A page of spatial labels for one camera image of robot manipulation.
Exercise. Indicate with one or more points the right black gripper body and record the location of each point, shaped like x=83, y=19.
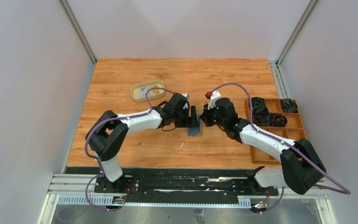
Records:
x=221, y=122

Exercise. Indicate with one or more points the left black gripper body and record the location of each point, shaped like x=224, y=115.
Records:
x=181, y=120

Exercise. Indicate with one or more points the blue card holder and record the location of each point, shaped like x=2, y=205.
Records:
x=195, y=130

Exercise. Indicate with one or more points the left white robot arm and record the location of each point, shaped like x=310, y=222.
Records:
x=107, y=135

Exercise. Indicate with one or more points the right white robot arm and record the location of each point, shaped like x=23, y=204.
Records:
x=300, y=165

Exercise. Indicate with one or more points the card in tray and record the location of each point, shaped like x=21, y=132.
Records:
x=147, y=91

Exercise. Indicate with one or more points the beige oval tray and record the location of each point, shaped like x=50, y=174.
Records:
x=157, y=83

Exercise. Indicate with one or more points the wooden compartment organizer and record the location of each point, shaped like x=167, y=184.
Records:
x=278, y=116

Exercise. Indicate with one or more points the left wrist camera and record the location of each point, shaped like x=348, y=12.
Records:
x=187, y=96

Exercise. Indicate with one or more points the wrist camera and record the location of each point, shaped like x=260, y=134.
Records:
x=187, y=96
x=212, y=96

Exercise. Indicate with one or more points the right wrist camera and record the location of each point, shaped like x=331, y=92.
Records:
x=212, y=96

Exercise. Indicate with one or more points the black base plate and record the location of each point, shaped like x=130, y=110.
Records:
x=184, y=185

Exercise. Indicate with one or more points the right aluminium corner post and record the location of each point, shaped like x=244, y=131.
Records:
x=297, y=30

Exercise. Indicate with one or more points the aluminium corner post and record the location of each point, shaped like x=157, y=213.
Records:
x=297, y=30
x=78, y=30

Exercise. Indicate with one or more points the left aluminium corner post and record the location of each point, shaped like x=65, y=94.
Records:
x=78, y=30

